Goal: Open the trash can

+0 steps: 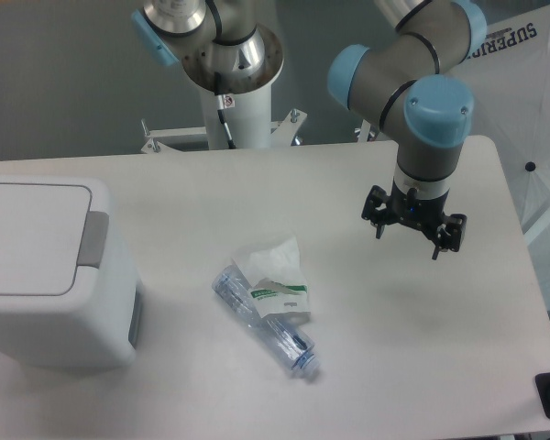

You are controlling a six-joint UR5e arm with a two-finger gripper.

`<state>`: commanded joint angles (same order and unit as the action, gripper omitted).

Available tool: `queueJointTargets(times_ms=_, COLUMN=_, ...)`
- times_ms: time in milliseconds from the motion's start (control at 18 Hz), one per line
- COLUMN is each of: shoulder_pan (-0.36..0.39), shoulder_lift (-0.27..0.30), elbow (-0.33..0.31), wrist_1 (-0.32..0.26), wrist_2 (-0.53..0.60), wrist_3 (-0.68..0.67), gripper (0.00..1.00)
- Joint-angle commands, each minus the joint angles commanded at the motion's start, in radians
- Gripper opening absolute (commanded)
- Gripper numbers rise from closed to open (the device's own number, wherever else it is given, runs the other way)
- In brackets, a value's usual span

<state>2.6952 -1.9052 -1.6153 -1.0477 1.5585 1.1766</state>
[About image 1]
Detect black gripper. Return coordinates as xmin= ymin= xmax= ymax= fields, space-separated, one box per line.
xmin=361 ymin=177 xmax=468 ymax=260

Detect white plastic trash can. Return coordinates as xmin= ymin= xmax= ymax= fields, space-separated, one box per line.
xmin=0 ymin=174 xmax=142 ymax=369

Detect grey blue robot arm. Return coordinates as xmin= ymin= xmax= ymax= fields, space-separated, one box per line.
xmin=131 ymin=1 xmax=487 ymax=253

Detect white green plastic bag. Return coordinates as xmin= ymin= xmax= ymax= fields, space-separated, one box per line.
xmin=232 ymin=234 xmax=311 ymax=318

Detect clear plastic water bottle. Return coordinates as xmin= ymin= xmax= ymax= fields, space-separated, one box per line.
xmin=212 ymin=265 xmax=321 ymax=380

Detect white umbrella with lettering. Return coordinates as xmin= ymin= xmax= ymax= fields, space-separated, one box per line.
xmin=450 ymin=5 xmax=550 ymax=310

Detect white metal base frame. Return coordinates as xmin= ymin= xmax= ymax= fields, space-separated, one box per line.
xmin=140 ymin=108 xmax=381 ymax=154

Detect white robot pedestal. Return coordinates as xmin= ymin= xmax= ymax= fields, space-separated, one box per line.
xmin=181 ymin=22 xmax=286 ymax=150

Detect black cable on pedestal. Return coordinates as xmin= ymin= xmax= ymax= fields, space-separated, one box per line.
xmin=213 ymin=71 xmax=237 ymax=150

